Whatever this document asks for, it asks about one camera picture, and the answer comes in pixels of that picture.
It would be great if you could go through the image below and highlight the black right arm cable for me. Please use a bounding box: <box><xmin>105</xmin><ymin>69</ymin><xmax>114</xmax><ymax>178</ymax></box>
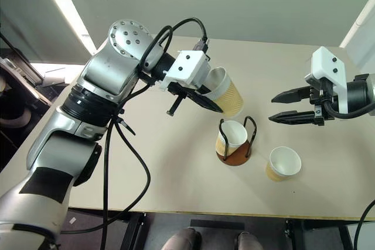
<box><xmin>323</xmin><ymin>100</ymin><xmax>375</xmax><ymax>121</ymax></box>

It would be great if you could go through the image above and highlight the black hanging cable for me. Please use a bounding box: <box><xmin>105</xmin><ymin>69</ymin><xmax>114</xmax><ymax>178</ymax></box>
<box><xmin>355</xmin><ymin>198</ymin><xmax>375</xmax><ymax>250</ymax></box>

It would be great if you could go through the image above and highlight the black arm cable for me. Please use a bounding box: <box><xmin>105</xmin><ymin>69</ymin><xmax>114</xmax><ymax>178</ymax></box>
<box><xmin>323</xmin><ymin>100</ymin><xmax>375</xmax><ymax>121</ymax></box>
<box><xmin>60</xmin><ymin>18</ymin><xmax>210</xmax><ymax>250</ymax></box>

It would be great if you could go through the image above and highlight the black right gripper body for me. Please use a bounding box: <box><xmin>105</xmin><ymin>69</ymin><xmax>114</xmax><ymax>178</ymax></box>
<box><xmin>304</xmin><ymin>78</ymin><xmax>338</xmax><ymax>128</ymax></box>

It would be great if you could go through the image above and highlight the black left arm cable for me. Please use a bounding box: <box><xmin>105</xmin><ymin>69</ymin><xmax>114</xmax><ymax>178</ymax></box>
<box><xmin>60</xmin><ymin>18</ymin><xmax>210</xmax><ymax>250</ymax></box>

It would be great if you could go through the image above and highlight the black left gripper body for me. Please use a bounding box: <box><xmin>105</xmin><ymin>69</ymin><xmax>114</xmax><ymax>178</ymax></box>
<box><xmin>166</xmin><ymin>81</ymin><xmax>196</xmax><ymax>117</ymax></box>

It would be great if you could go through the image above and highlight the black wire cup holder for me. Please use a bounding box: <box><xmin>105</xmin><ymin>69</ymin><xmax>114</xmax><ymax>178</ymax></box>
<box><xmin>216</xmin><ymin>116</ymin><xmax>258</xmax><ymax>167</ymax></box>

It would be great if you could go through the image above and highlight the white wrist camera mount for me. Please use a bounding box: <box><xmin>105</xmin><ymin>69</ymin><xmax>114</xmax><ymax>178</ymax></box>
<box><xmin>304</xmin><ymin>46</ymin><xmax>350</xmax><ymax>115</ymax></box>
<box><xmin>159</xmin><ymin>50</ymin><xmax>212</xmax><ymax>91</ymax></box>

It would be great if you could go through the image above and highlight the brown ribbed paper cup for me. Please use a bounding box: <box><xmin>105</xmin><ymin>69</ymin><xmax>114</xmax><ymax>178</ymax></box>
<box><xmin>202</xmin><ymin>67</ymin><xmax>244</xmax><ymax>118</ymax></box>
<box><xmin>216</xmin><ymin>119</ymin><xmax>248</xmax><ymax>157</ymax></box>
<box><xmin>265</xmin><ymin>146</ymin><xmax>302</xmax><ymax>181</ymax></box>

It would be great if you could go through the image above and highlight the white pillar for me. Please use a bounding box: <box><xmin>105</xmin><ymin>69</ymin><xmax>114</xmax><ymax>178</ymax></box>
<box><xmin>339</xmin><ymin>0</ymin><xmax>375</xmax><ymax>71</ymax></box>

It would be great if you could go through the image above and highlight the black table leg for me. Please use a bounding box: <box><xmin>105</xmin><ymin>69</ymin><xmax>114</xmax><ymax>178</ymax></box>
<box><xmin>120</xmin><ymin>211</ymin><xmax>148</xmax><ymax>250</ymax></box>
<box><xmin>283</xmin><ymin>219</ymin><xmax>306</xmax><ymax>250</ymax></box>

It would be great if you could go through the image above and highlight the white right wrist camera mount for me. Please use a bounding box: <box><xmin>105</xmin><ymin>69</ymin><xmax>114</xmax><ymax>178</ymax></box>
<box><xmin>304</xmin><ymin>46</ymin><xmax>350</xmax><ymax>115</ymax></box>

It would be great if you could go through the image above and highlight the dark cluttered side desk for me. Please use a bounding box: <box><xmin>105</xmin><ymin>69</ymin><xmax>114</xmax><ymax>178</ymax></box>
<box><xmin>0</xmin><ymin>29</ymin><xmax>70</xmax><ymax>172</ymax></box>

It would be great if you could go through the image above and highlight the brown tape roll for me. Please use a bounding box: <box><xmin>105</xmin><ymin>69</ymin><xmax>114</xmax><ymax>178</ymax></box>
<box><xmin>0</xmin><ymin>108</ymin><xmax>33</xmax><ymax>129</ymax></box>

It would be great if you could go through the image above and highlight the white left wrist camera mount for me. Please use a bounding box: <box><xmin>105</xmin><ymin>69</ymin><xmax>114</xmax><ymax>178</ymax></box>
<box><xmin>159</xmin><ymin>50</ymin><xmax>212</xmax><ymax>91</ymax></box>

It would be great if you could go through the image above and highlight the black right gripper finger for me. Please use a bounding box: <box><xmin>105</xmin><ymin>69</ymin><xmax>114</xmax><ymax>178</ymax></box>
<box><xmin>271</xmin><ymin>86</ymin><xmax>312</xmax><ymax>104</ymax></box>
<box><xmin>268</xmin><ymin>110</ymin><xmax>319</xmax><ymax>125</ymax></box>

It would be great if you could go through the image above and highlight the black flat floor plate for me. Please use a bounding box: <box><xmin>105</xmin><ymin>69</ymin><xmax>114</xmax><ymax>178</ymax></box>
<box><xmin>189</xmin><ymin>218</ymin><xmax>246</xmax><ymax>231</ymax></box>

